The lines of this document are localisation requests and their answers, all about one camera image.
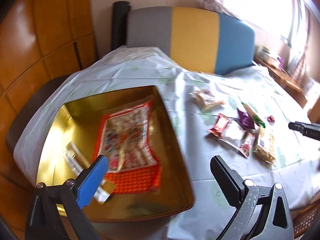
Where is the wooden side table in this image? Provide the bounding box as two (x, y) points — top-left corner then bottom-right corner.
(254, 51), (307, 108)

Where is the clear crumbly cake packet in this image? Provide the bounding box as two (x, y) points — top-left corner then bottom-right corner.
(191, 89), (225, 110)

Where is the wooden wardrobe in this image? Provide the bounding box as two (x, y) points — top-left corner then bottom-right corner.
(1, 0), (98, 239)

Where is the pink white snack bar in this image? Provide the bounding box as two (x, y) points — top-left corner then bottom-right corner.
(239, 132), (255, 158)

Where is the yellow green cracker pack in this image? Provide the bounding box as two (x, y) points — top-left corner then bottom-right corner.
(241, 102), (266, 128)

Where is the clear puffed rice snack pack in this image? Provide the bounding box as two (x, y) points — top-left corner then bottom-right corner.
(254, 126), (276, 164)

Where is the red gold gift box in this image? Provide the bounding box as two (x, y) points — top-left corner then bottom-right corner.
(36, 86), (194, 223)

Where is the small red wrapped candy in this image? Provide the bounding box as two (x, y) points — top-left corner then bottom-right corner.
(266, 115), (275, 124)

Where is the pale green cloud tablecloth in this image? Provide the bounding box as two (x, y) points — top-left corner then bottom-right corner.
(14, 47), (319, 239)

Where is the large red orange snack bag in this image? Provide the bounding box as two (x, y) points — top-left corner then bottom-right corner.
(93, 100), (162, 194)

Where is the red gold snack bar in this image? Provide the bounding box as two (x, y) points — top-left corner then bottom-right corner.
(209, 113), (231, 138)

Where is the white flat snack packet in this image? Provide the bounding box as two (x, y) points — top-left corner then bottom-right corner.
(221, 120), (246, 148)

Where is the grey yellow blue chair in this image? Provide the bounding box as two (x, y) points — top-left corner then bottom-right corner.
(126, 7), (255, 75)

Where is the purple snack packet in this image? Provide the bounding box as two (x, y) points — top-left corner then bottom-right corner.
(237, 109), (255, 129)

